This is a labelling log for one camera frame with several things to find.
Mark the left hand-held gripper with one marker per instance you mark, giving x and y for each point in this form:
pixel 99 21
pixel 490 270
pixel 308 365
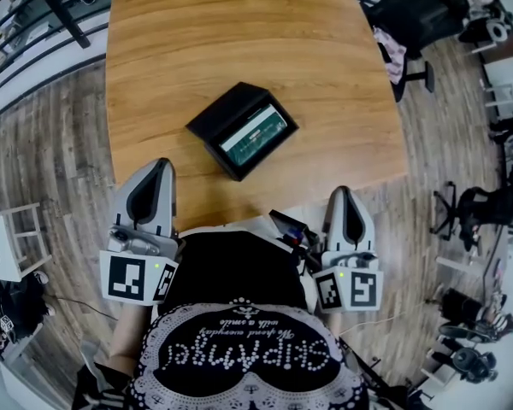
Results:
pixel 124 278

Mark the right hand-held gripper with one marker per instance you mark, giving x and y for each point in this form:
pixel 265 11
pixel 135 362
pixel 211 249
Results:
pixel 363 291

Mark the green and white box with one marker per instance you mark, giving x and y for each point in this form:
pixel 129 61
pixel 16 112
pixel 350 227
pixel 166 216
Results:
pixel 256 137

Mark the person's left forearm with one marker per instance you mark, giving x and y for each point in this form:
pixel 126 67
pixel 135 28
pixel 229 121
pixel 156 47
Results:
pixel 128 331

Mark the person's right forearm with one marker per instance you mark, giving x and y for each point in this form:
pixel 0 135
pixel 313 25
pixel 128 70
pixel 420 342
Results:
pixel 335 325

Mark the black wearable device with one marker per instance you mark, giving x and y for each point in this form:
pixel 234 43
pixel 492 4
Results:
pixel 293 233

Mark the black skirt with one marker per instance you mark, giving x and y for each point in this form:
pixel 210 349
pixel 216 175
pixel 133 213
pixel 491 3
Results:
pixel 239 267

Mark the black office chair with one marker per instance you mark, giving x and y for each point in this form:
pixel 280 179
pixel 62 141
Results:
pixel 487 207
pixel 414 15

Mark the white stool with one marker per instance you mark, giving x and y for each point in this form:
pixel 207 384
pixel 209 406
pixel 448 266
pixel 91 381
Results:
pixel 2 246

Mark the black white patterned shirt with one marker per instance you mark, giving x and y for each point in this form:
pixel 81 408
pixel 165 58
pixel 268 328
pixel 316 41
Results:
pixel 239 370

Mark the pink checked cloth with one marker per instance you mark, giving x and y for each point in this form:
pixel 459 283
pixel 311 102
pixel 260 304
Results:
pixel 395 56

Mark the wooden table with white legs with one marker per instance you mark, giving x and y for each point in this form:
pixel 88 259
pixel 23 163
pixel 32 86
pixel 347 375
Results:
pixel 239 36

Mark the black metal railing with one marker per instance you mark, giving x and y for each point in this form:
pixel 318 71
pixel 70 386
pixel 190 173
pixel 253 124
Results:
pixel 64 11

